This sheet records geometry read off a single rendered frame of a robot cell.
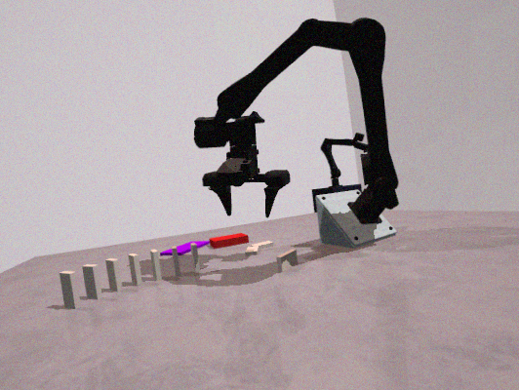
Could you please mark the red rectangular block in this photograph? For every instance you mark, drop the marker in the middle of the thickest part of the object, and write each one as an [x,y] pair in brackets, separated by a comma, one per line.
[227,241]

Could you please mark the purple flat block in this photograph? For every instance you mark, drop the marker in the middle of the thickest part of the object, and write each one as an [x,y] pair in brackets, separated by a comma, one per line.
[185,248]

